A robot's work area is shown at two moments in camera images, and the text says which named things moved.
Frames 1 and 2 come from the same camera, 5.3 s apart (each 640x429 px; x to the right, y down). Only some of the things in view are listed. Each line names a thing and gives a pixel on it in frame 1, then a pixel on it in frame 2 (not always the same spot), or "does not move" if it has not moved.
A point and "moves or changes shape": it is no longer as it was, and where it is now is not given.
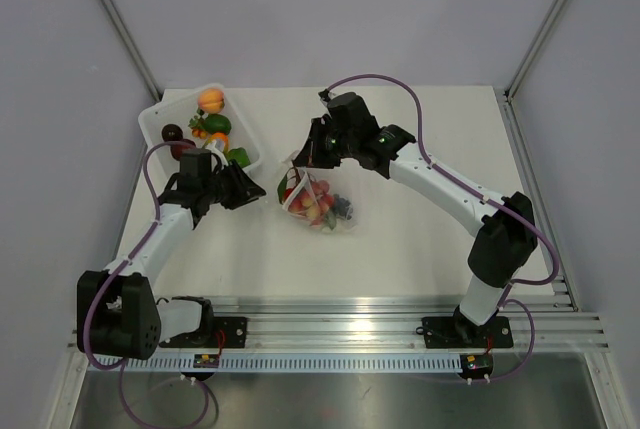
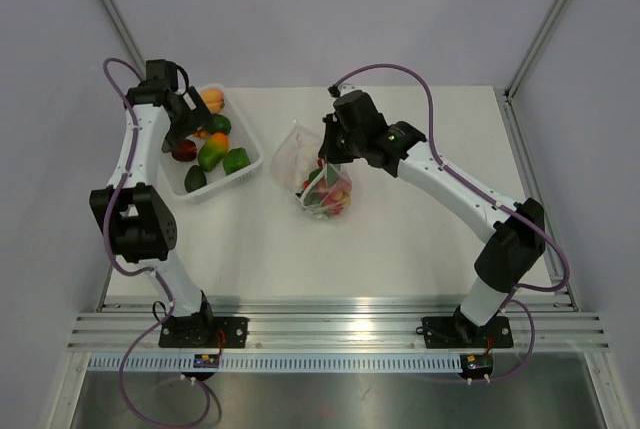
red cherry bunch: [312, 202] -> [337, 197]
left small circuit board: [206, 360] does not move
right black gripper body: [337, 146] does not move
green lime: [215, 123] does not move
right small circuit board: [477, 366] does not move
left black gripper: [245, 190] -> [197, 118]
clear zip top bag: [309, 199] moves or changes shape
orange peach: [211, 100] does not move
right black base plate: [458, 333] does not move
